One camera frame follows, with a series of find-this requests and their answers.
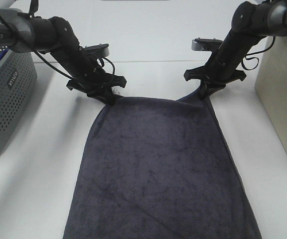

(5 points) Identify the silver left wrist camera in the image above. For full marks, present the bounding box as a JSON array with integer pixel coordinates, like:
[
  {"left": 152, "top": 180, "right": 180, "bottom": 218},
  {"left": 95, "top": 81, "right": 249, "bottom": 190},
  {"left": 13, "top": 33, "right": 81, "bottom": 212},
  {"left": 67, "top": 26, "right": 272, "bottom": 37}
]
[{"left": 83, "top": 43, "right": 110, "bottom": 57}]

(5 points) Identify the black left camera cable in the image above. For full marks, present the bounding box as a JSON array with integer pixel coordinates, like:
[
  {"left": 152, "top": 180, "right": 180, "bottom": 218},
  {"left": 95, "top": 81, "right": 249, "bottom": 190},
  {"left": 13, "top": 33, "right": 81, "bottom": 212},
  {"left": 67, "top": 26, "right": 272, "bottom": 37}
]
[{"left": 0, "top": 0, "right": 117, "bottom": 83}]

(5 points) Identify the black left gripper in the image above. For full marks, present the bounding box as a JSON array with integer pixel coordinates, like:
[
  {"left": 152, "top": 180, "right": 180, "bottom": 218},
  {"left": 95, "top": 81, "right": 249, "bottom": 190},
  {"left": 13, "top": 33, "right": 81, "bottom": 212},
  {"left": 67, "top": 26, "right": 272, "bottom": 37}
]
[{"left": 51, "top": 47, "right": 127, "bottom": 106}]

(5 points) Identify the grey perforated plastic basket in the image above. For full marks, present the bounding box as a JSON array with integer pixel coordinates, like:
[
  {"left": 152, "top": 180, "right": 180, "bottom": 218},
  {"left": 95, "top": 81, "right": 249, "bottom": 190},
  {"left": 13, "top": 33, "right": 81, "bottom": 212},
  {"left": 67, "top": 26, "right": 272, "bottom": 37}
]
[{"left": 0, "top": 45, "right": 37, "bottom": 154}]

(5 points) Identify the beige basket with grey rim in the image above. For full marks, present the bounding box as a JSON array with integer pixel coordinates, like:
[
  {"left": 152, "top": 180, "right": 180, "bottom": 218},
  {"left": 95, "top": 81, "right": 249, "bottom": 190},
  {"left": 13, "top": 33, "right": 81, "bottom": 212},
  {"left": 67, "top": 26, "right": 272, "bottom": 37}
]
[{"left": 255, "top": 37, "right": 287, "bottom": 154}]

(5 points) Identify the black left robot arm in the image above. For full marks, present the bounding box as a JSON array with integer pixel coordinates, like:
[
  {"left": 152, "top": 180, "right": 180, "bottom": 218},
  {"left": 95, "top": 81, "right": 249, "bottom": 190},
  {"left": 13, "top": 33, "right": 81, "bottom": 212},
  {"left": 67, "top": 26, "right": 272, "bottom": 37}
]
[{"left": 0, "top": 0, "right": 127, "bottom": 105}]

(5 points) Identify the black camera cable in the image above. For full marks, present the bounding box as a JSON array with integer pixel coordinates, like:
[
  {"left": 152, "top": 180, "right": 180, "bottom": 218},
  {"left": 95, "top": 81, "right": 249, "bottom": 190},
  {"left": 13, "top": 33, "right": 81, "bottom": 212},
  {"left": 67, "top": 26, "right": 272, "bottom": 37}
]
[
  {"left": 0, "top": 0, "right": 117, "bottom": 83},
  {"left": 240, "top": 34, "right": 278, "bottom": 72}
]

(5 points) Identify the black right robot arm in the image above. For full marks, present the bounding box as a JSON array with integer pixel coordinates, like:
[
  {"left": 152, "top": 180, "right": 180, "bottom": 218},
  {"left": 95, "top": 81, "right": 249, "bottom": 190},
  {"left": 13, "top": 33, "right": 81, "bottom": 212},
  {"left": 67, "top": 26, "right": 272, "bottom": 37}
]
[{"left": 184, "top": 0, "right": 287, "bottom": 100}]

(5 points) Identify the dark grey towel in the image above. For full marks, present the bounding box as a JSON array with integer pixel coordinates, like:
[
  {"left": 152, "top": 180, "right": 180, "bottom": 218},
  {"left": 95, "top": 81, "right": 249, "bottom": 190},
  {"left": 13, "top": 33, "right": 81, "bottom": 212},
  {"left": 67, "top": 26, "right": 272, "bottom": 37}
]
[{"left": 63, "top": 92, "right": 261, "bottom": 239}]

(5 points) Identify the black right camera cable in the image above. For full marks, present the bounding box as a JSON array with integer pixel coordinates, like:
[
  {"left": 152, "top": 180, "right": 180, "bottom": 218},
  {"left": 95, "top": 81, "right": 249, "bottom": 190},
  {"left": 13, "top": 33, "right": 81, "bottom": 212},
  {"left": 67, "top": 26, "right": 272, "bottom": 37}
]
[{"left": 240, "top": 34, "right": 278, "bottom": 72}]

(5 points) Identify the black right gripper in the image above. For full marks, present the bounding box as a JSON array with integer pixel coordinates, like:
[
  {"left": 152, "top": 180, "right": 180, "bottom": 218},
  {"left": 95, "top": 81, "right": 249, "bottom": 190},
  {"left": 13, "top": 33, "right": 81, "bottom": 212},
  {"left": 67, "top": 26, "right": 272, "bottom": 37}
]
[{"left": 184, "top": 30, "right": 258, "bottom": 100}]

